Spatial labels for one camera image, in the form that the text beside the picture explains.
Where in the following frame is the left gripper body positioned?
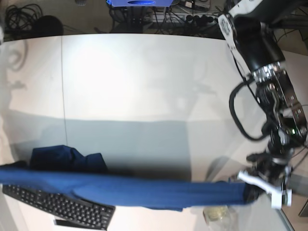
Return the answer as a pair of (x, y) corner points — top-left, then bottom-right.
(246, 144), (295, 190)

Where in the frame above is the dark blue t-shirt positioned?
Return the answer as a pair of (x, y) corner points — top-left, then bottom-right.
(0, 145), (255, 211)

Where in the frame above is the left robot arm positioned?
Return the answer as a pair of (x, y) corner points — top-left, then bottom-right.
(218, 0), (308, 208)

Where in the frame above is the clear glass jar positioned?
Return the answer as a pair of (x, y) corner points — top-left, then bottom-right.
(203, 205), (238, 231)

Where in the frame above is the black computer keyboard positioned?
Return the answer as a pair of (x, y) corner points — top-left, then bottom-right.
(2, 185), (116, 231)

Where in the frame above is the white power strip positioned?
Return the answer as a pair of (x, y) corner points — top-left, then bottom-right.
(146, 12), (218, 26)

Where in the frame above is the blue box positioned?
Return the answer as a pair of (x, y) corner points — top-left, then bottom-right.
(109, 0), (173, 7)

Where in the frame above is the black round stool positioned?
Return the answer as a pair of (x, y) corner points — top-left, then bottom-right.
(31, 15), (64, 38)

